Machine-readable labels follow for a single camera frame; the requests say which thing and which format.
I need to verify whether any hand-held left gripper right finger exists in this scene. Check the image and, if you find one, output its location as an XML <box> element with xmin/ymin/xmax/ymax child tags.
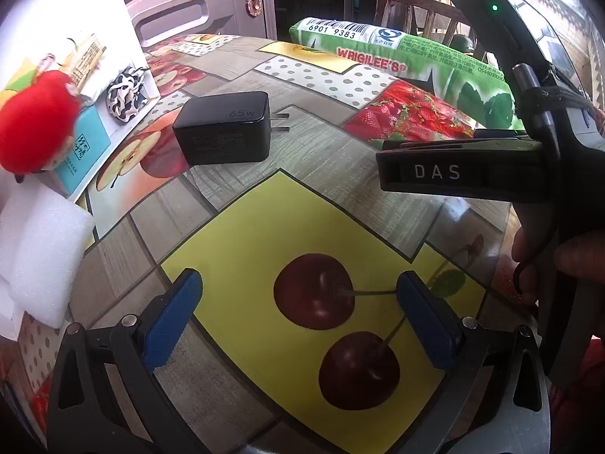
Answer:
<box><xmin>396</xmin><ymin>271</ymin><xmax>552</xmax><ymax>454</ymax></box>

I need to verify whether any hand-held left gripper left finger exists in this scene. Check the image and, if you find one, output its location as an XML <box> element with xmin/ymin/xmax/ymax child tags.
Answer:
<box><xmin>45</xmin><ymin>267</ymin><xmax>204</xmax><ymax>454</ymax></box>

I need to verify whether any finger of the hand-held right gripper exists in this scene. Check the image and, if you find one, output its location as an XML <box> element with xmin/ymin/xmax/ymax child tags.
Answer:
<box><xmin>382</xmin><ymin>127</ymin><xmax>542</xmax><ymax>153</ymax></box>

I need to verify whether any white foam block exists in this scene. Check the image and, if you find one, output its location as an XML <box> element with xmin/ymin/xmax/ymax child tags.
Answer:
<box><xmin>0</xmin><ymin>183</ymin><xmax>96</xmax><ymax>341</ymax></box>

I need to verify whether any white paper tray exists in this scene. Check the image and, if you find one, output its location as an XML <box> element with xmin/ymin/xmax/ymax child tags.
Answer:
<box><xmin>0</xmin><ymin>0</ymin><xmax>160</xmax><ymax>209</ymax></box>

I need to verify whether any person's right hand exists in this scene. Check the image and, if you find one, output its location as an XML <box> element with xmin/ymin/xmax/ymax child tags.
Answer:
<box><xmin>513</xmin><ymin>224</ymin><xmax>605</xmax><ymax>304</ymax></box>

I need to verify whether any green Wrigilee's bag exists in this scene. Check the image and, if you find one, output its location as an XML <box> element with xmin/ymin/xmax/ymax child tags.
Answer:
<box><xmin>288</xmin><ymin>16</ymin><xmax>526</xmax><ymax>129</ymax></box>

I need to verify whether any fruit print tablecloth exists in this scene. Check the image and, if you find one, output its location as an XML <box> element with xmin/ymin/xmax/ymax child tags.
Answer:
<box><xmin>0</xmin><ymin>33</ymin><xmax>540</xmax><ymax>454</ymax></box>

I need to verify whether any wooden chair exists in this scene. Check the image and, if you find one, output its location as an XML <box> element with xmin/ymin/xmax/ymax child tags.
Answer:
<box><xmin>375</xmin><ymin>0</ymin><xmax>473</xmax><ymax>53</ymax></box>

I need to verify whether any teal tissue pack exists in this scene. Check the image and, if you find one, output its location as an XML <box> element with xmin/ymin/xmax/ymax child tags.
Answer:
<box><xmin>40</xmin><ymin>104</ymin><xmax>113</xmax><ymax>198</ymax></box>

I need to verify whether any black power adapter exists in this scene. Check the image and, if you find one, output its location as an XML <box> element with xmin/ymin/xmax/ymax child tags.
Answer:
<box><xmin>171</xmin><ymin>91</ymin><xmax>291</xmax><ymax>167</ymax></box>

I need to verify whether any black and white scrunchie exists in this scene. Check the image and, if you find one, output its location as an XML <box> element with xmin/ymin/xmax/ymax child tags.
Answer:
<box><xmin>106</xmin><ymin>66</ymin><xmax>150</xmax><ymax>124</ymax></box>

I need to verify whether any red plush apple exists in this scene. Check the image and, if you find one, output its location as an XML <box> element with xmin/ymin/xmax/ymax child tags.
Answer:
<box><xmin>0</xmin><ymin>70</ymin><xmax>82</xmax><ymax>174</ymax></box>

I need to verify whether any yellow tissue pack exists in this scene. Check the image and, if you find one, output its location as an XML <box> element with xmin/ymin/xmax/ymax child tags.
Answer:
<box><xmin>2</xmin><ymin>33</ymin><xmax>110</xmax><ymax>105</ymax></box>

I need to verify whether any mauve metal door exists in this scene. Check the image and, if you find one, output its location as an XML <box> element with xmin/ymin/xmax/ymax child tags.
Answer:
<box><xmin>111</xmin><ymin>0</ymin><xmax>279</xmax><ymax>49</ymax></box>

